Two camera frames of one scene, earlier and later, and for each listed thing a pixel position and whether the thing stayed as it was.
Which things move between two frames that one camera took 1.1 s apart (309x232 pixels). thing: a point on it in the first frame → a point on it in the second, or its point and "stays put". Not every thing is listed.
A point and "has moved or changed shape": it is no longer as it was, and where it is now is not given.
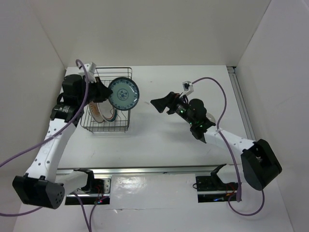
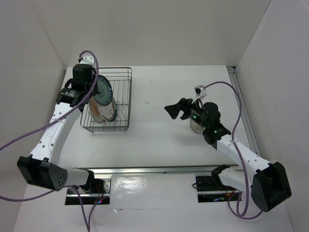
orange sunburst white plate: x=95 y=111 stays put
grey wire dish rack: x=121 y=123 stays put
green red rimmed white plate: x=107 y=111 stays put
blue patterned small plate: x=125 y=94 has moved or changed shape
